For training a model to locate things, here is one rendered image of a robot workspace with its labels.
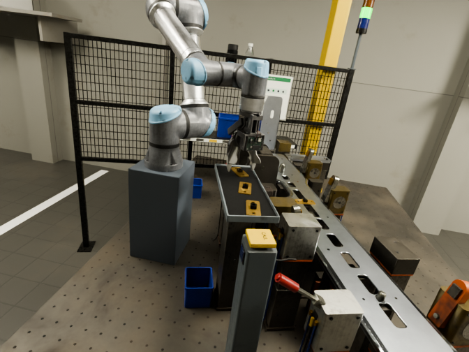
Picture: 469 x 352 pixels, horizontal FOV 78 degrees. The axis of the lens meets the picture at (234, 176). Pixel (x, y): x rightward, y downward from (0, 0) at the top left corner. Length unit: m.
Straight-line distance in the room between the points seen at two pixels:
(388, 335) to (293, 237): 0.31
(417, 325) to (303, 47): 2.78
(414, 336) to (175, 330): 0.67
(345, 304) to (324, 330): 0.07
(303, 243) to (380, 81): 2.66
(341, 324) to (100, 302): 0.79
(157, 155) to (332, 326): 0.79
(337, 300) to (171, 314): 0.59
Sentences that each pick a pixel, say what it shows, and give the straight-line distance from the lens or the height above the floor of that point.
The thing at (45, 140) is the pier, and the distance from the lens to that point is 4.35.
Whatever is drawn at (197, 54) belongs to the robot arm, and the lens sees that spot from 0.94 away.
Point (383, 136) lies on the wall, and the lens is 3.49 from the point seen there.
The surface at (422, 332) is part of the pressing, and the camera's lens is 0.87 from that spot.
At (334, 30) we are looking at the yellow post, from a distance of 2.31.
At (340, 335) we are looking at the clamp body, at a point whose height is 1.00.
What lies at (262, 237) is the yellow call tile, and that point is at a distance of 0.68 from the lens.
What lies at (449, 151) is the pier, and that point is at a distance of 3.56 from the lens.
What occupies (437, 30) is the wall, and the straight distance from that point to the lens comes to 3.52.
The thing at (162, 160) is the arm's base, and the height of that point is 1.14.
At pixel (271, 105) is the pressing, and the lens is 1.85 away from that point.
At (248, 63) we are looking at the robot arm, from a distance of 0.90.
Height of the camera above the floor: 1.53
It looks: 22 degrees down
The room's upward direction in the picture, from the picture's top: 7 degrees clockwise
